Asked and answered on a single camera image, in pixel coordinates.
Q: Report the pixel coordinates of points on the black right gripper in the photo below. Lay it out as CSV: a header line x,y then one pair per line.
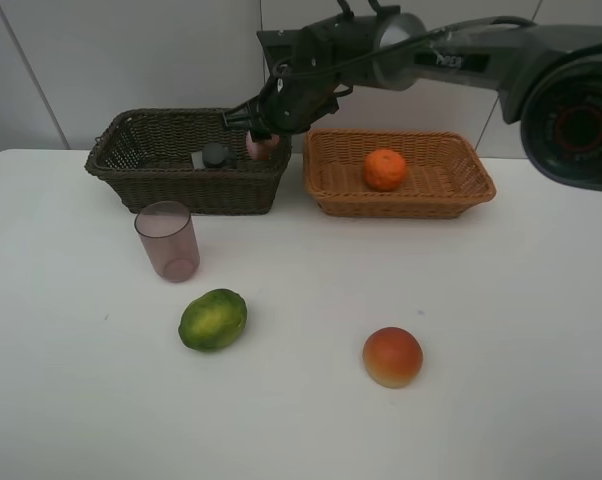
x,y
283,107

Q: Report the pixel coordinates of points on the pink spray bottle white cap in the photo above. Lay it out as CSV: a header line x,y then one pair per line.
x,y
259,150

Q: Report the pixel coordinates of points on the dark green bottle black cap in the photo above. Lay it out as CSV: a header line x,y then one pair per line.
x,y
214,156

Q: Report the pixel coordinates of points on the orange mandarin fruit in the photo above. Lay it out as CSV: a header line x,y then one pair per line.
x,y
384,170

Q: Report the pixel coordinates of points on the translucent purple plastic cup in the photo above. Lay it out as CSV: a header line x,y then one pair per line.
x,y
166,231

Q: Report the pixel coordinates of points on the red yellow apple fruit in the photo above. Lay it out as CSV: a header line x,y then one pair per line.
x,y
392,357

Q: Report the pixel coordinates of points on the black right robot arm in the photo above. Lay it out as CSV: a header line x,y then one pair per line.
x,y
548,78

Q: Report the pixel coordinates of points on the dark brown wicker basket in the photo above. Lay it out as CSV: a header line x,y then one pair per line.
x,y
145,156

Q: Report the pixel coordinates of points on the orange wicker basket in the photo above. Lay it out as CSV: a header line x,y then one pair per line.
x,y
445,177

